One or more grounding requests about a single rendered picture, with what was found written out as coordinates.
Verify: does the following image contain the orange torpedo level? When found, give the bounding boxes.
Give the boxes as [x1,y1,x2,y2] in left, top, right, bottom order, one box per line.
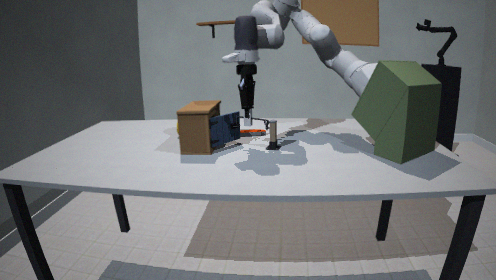
[240,129,266,137]

